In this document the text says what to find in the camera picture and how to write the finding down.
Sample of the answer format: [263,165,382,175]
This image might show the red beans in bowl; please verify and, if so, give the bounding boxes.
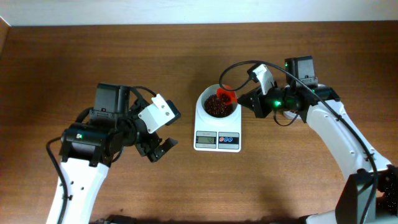
[204,94,233,118]

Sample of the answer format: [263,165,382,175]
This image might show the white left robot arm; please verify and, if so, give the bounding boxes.
[46,83,181,223]

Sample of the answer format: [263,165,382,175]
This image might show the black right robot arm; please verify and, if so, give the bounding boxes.
[238,56,397,223]

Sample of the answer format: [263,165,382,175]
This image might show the white round bowl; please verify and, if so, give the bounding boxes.
[198,84,238,118]

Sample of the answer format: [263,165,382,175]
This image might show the orange plastic measuring scoop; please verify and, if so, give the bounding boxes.
[216,85,237,105]

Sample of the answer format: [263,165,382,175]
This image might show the clear plastic container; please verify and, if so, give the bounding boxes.
[282,84,325,120]

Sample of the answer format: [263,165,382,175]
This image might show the white digital kitchen scale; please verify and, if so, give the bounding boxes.
[193,95,242,152]

